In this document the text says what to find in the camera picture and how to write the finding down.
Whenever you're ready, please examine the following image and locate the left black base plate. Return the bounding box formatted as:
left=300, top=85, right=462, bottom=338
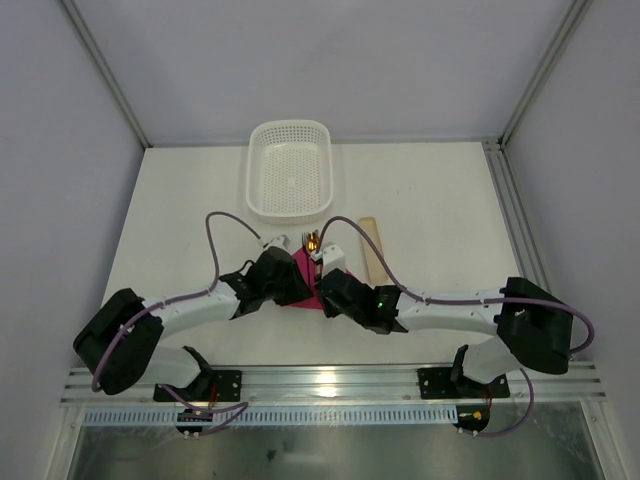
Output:
left=171, top=370, right=242, bottom=403

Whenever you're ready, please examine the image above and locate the beige utensil tray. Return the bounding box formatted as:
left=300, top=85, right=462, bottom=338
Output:
left=357, top=216, right=389, bottom=286

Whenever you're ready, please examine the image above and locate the left black connector box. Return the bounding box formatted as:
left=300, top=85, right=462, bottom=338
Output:
left=176, top=408, right=213, bottom=439

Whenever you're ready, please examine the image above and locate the right aluminium side rail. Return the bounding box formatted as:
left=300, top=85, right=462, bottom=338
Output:
left=482, top=139, right=574, bottom=361

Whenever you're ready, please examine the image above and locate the silver fork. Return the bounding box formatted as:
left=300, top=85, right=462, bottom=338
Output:
left=301, top=232, right=312, bottom=251

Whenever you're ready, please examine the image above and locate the left aluminium frame post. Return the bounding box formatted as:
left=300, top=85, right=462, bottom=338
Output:
left=58, top=0, right=152, bottom=149

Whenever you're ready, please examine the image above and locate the right black connector box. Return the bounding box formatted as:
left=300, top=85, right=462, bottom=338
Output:
left=453, top=405, right=490, bottom=436

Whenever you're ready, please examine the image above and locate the aluminium front rail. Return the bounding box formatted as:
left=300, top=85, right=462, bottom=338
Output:
left=59, top=360, right=607, bottom=406

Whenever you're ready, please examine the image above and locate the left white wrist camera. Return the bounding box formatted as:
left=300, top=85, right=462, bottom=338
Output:
left=263, top=234, right=290, bottom=251

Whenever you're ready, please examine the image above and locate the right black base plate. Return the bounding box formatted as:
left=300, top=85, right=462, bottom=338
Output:
left=417, top=367, right=510, bottom=400

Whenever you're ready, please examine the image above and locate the right aluminium frame post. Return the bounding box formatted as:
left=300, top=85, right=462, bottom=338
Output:
left=499, top=0, right=593, bottom=149

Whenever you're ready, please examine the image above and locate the white perforated plastic basket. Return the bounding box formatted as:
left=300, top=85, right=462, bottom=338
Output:
left=245, top=119, right=334, bottom=225

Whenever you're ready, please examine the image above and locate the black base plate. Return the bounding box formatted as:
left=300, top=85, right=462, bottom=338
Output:
left=171, top=370, right=242, bottom=403
left=417, top=367, right=510, bottom=400

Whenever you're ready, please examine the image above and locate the gold spoon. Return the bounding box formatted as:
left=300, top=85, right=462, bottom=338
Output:
left=304, top=230, right=320, bottom=256

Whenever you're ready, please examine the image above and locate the aluminium frame post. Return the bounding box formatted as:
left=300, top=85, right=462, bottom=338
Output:
left=58, top=0, right=152, bottom=149
left=499, top=0, right=593, bottom=149

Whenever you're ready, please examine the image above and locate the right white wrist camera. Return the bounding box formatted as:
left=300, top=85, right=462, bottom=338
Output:
left=310, top=242, right=346, bottom=278

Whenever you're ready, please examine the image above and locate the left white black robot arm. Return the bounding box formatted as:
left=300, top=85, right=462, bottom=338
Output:
left=73, top=246, right=312, bottom=402

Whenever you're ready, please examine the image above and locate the purple cable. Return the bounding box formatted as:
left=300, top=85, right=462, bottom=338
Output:
left=317, top=215, right=597, bottom=439
left=89, top=212, right=250, bottom=436

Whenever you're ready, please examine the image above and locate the black connector box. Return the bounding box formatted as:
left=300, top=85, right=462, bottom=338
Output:
left=453, top=405, right=490, bottom=436
left=176, top=408, right=213, bottom=439

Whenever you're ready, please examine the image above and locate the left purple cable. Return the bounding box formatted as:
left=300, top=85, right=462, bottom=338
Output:
left=89, top=212, right=250, bottom=436

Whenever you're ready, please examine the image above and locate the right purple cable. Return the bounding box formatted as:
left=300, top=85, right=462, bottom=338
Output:
left=317, top=215, right=597, bottom=439

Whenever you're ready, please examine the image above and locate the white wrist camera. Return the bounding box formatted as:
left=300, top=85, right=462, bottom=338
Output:
left=263, top=234, right=290, bottom=251
left=310, top=242, right=346, bottom=278

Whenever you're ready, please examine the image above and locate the magenta paper napkin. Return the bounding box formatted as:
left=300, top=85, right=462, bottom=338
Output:
left=290, top=248, right=340, bottom=318

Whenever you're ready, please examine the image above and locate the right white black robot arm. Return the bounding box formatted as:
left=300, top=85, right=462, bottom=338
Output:
left=315, top=269, right=573, bottom=398

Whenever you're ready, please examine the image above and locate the slotted white cable duct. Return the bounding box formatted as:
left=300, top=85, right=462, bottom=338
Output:
left=81, top=404, right=457, bottom=427

